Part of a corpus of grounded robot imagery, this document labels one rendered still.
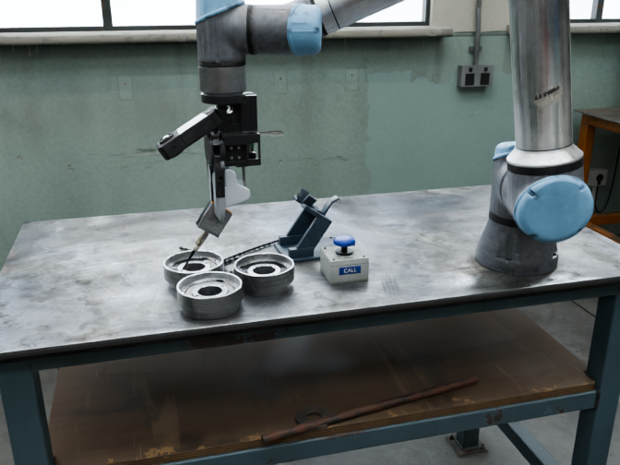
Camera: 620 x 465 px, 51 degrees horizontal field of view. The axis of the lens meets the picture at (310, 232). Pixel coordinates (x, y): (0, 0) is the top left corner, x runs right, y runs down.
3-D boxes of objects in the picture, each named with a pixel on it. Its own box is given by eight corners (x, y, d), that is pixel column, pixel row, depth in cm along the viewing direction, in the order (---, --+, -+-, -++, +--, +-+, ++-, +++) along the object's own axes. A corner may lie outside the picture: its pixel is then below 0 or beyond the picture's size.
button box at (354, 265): (330, 285, 114) (330, 259, 113) (320, 269, 121) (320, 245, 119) (374, 280, 116) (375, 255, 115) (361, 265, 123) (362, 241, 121)
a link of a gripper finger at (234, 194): (253, 223, 109) (250, 168, 106) (218, 227, 107) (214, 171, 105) (249, 219, 112) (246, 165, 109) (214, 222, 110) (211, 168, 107)
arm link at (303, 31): (323, 2, 105) (256, 2, 106) (319, 3, 95) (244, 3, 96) (323, 53, 108) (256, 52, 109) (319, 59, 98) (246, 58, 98)
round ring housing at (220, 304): (229, 326, 101) (227, 302, 99) (167, 317, 103) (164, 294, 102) (252, 297, 110) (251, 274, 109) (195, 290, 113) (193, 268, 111)
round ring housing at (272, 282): (302, 277, 118) (302, 256, 116) (282, 302, 108) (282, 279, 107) (248, 270, 121) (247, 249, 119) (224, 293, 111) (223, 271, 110)
